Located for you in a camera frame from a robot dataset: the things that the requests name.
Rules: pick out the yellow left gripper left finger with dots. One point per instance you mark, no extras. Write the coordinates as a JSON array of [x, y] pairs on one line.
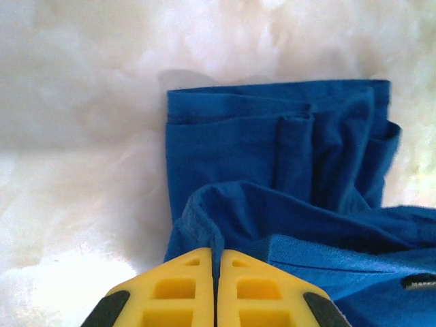
[[163, 296]]

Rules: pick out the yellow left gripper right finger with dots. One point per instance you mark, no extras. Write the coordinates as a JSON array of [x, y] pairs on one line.
[[265, 296]]

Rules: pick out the blue printed t-shirt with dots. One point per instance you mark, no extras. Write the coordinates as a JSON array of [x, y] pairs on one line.
[[238, 153]]

